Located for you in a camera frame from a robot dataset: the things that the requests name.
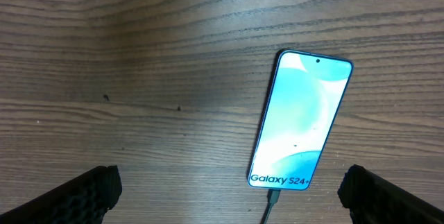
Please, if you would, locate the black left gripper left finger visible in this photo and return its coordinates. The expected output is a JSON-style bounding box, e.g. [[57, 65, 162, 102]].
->
[[1, 165, 122, 224]]

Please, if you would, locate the Samsung Galaxy smartphone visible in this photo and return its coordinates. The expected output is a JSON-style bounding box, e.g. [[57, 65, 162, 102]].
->
[[247, 50, 354, 191]]

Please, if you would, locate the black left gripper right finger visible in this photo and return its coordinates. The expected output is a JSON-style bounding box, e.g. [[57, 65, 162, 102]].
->
[[337, 164, 443, 224]]

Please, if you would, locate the black charger cable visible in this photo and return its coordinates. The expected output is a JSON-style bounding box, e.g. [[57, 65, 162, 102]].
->
[[259, 188, 282, 224]]

